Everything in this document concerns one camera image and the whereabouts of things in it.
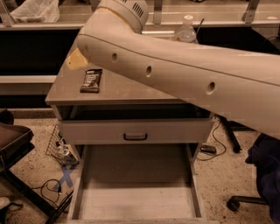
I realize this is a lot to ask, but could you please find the dark rxbar chocolate wrapper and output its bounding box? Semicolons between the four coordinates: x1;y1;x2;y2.
80;69;102;93

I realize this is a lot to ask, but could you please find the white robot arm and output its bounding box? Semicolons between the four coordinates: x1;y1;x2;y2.
77;0;280;138

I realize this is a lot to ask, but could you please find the grey drawer cabinet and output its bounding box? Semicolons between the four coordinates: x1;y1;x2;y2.
45;24;227;224

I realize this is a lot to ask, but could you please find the closed top drawer front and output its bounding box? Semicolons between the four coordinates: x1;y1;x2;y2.
58;118;214;144

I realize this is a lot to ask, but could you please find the open middle drawer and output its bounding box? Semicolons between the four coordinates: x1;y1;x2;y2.
67;144;207;224

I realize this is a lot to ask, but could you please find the black power adapter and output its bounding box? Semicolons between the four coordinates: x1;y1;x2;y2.
200;145;217;155

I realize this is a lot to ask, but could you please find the clear plastic water bottle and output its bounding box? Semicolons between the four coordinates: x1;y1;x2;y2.
175;15;197;43

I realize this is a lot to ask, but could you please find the white plastic bag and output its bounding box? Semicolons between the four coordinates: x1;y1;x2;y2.
10;0;60;23

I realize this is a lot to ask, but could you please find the wire basket with items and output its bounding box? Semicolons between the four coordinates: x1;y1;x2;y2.
45;125;79;165

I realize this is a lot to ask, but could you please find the black cable on floor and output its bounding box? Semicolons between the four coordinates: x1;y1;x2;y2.
31;178;64;208

